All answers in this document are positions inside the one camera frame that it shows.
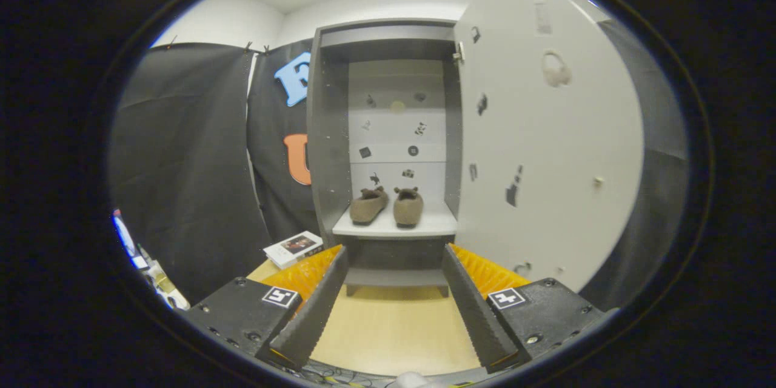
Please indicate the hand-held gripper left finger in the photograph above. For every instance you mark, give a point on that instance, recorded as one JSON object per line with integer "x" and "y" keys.
{"x": 315, "y": 309}

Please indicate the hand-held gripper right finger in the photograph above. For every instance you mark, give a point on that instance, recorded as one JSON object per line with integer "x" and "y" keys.
{"x": 476, "y": 309}

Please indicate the brown fuzzy slipper shoe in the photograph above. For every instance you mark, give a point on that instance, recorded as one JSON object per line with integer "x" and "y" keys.
{"x": 408, "y": 209}
{"x": 367, "y": 207}

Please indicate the grey shoe cabinet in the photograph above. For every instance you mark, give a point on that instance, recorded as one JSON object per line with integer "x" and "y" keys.
{"x": 327, "y": 163}

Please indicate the white shoe cabinet door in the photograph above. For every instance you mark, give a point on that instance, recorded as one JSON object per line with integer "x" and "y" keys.
{"x": 545, "y": 133}

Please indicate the metal door hinge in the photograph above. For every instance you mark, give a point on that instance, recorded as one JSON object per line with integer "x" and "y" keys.
{"x": 459, "y": 52}

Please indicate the white boxed book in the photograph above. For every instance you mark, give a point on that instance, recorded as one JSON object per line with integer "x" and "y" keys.
{"x": 292, "y": 248}

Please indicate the pile of small desk items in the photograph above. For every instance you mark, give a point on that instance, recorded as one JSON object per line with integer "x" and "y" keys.
{"x": 163, "y": 285}

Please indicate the black backdrop cloth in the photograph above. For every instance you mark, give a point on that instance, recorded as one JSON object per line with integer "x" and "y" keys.
{"x": 182, "y": 163}

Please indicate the blue lit screen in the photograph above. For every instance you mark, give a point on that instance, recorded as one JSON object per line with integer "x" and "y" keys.
{"x": 126, "y": 237}

